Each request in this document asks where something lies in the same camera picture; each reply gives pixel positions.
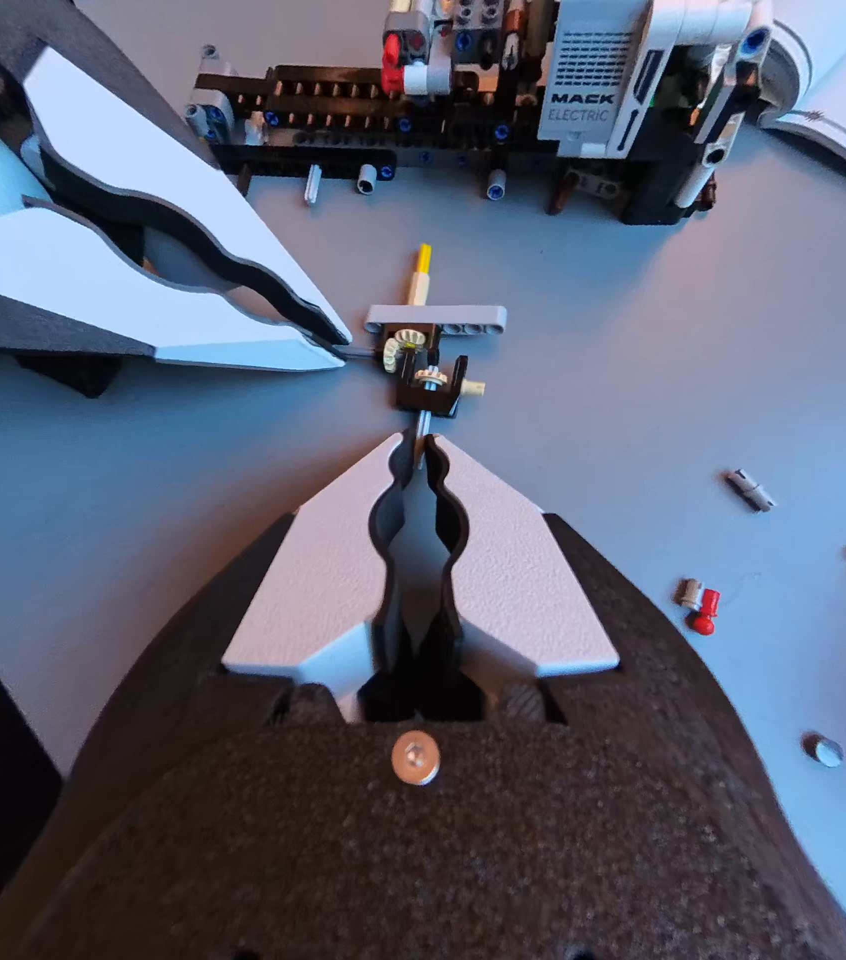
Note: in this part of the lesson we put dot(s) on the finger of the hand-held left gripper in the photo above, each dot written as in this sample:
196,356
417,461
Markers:
93,285
153,150

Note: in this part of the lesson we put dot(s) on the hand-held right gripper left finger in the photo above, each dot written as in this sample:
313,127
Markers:
303,585

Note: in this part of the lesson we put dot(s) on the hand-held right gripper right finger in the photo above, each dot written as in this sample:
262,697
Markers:
528,592

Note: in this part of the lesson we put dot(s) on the black lego connector frame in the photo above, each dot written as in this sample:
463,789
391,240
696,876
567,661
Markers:
412,394

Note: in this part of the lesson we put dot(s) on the white lego truck model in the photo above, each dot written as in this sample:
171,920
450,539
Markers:
588,75

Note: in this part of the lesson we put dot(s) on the light grey lego pin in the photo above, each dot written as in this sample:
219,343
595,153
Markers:
749,491

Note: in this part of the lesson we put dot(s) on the grey beam gear assembly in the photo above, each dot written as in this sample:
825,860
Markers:
468,316

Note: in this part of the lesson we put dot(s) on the light grey lego connector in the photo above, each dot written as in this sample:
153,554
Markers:
689,592

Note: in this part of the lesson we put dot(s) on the grey lego axle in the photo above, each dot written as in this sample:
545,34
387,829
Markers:
424,427

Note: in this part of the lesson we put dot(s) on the grey round lego piece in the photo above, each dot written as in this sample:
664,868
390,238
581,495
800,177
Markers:
822,750

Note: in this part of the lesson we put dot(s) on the red lego pin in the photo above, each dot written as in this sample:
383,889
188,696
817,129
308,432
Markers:
706,611

